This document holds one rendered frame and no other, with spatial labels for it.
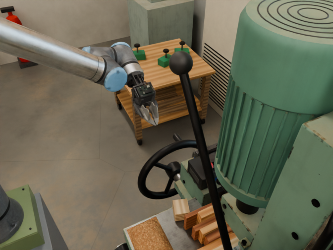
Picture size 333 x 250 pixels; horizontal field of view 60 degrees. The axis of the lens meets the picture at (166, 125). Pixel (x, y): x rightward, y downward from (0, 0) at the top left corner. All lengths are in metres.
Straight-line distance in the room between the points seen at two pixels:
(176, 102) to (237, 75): 1.96
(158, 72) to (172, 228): 1.43
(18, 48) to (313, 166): 0.76
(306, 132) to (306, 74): 0.07
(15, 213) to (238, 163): 0.92
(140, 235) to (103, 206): 1.19
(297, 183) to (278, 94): 0.12
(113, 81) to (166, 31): 1.84
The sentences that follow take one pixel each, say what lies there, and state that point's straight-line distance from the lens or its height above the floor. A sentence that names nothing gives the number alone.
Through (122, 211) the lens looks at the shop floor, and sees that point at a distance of 1.94.
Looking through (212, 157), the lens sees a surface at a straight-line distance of 0.87.
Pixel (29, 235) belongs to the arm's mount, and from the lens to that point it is 1.23.
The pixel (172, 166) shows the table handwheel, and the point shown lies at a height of 0.84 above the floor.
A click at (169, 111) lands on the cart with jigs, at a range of 2.26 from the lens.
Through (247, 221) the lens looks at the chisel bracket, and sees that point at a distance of 0.68.
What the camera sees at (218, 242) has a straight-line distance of 0.79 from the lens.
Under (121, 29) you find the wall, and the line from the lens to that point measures 3.78.
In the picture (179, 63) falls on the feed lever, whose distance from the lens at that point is 0.41.
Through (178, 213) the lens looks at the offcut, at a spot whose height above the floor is 0.94.
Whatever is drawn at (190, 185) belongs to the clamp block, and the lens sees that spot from 0.90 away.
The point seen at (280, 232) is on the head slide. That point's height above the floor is 1.22.
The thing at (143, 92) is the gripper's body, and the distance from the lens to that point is 1.06.
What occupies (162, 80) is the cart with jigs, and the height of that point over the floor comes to 0.53.
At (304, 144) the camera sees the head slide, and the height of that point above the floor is 1.40.
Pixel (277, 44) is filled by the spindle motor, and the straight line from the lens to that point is 0.35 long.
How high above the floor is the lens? 1.65
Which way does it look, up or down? 43 degrees down
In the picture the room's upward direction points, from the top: straight up
